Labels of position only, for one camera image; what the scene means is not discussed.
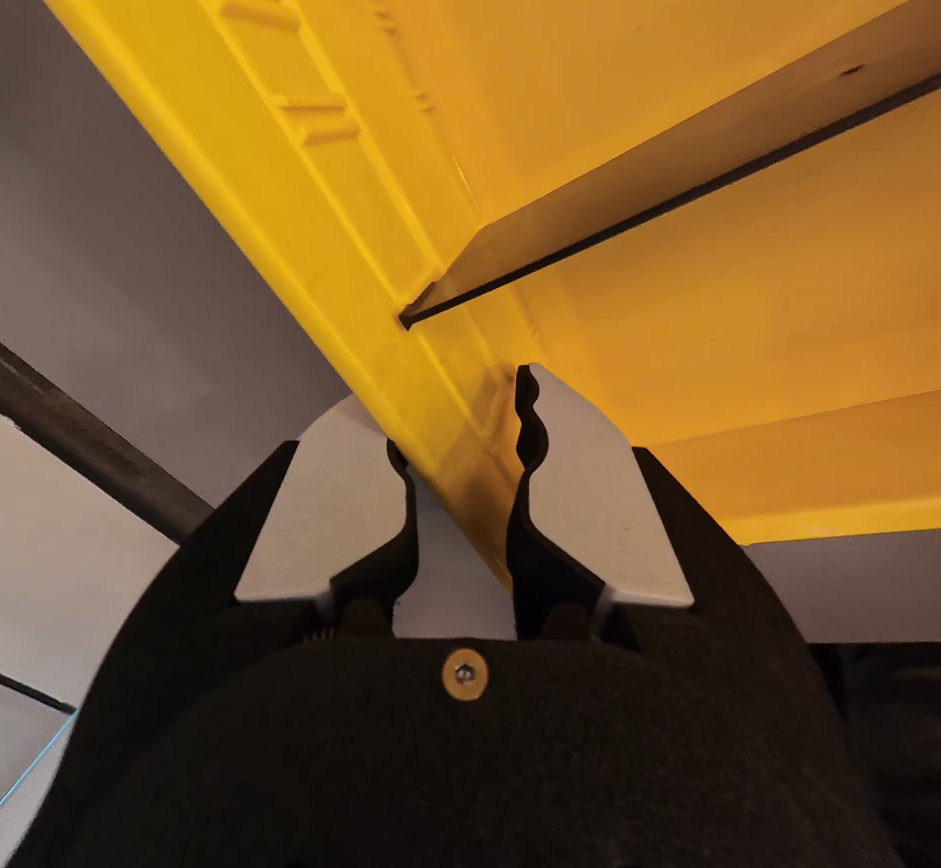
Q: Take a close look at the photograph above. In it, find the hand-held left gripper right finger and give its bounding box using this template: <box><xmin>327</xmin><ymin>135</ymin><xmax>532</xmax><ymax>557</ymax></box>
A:
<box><xmin>504</xmin><ymin>362</ymin><xmax>697</xmax><ymax>609</ymax></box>

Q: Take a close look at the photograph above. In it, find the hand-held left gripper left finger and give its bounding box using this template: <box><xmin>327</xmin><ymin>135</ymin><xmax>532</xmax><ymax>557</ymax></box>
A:
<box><xmin>234</xmin><ymin>392</ymin><xmax>420</xmax><ymax>603</ymax></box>

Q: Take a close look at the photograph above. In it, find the yellow plastic bin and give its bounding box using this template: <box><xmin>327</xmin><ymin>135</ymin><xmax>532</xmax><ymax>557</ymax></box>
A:
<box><xmin>0</xmin><ymin>0</ymin><xmax>941</xmax><ymax>590</ymax></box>

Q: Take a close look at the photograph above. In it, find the black bin divider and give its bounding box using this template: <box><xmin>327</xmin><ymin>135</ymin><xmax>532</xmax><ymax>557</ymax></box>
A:
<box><xmin>398</xmin><ymin>0</ymin><xmax>941</xmax><ymax>331</ymax></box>

